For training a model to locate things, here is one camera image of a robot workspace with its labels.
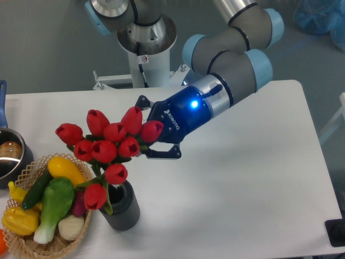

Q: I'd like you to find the black device at edge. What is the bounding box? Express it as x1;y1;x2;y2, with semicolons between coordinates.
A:
325;219;345;247

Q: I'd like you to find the purple radish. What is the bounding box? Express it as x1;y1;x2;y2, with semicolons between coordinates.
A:
71;192;87;217

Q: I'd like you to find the green bok choy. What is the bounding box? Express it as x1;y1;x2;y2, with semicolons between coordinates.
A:
33;177;74;244

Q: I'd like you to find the woven wicker basket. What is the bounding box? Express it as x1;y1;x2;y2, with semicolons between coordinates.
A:
3;153;92;258

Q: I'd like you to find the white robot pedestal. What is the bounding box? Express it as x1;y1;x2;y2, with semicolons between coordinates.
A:
93;14;190;90

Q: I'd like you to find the yellow bell pepper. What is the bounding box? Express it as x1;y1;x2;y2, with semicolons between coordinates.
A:
2;207;39;236

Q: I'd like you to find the white frame at right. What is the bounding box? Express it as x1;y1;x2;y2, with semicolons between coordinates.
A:
319;92;344;145

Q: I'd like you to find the orange fruit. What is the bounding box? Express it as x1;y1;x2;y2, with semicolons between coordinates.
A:
0;229;8;255

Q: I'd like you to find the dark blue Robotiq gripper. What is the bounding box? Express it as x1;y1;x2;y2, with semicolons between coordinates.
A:
135;86;212;159

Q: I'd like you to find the blue handled saucepan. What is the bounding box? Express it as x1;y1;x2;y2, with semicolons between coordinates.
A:
1;80;33;189

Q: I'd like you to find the green cucumber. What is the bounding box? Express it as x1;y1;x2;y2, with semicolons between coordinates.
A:
22;170;53;210

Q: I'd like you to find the white garlic bulb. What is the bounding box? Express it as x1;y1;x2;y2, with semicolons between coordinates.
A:
58;215;84;241

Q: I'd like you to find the dark grey ribbed vase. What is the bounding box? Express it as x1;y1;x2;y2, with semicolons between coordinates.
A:
99;180;140;231

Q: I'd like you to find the blue plastic bag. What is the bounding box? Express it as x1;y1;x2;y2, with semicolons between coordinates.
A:
293;1;344;51

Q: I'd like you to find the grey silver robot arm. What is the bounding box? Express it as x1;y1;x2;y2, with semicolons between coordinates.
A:
85;1;284;159

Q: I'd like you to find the red tulip bouquet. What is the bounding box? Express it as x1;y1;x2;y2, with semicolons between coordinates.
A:
55;106;164;215

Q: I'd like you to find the yellow squash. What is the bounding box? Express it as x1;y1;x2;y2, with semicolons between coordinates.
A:
47;156;86;186

